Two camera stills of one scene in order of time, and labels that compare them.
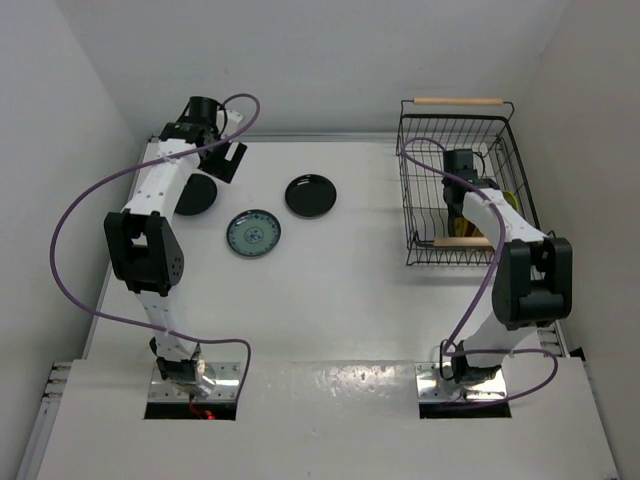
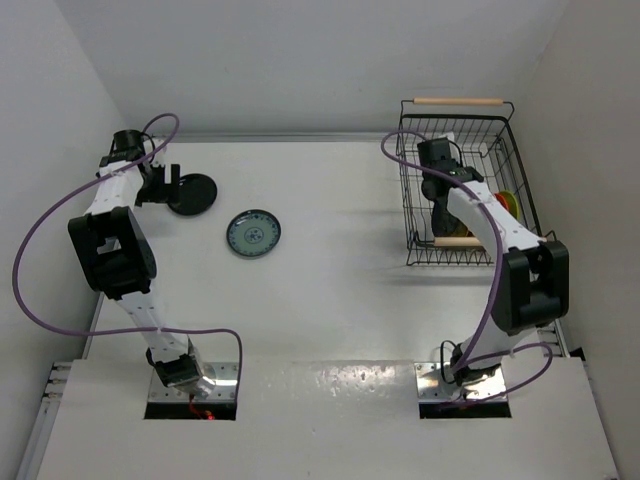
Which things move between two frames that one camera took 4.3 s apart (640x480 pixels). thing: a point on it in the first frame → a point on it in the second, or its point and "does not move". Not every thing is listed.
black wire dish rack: [426, 128] does not move
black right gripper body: [452, 211] → [424, 185]
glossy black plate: [310, 195] → [455, 228]
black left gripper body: [215, 164] → [155, 190]
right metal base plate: [432, 385] does not move
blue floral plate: [253, 232] does not move
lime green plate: [510, 198] does not move
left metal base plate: [225, 374] does not move
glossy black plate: [199, 196] does not move
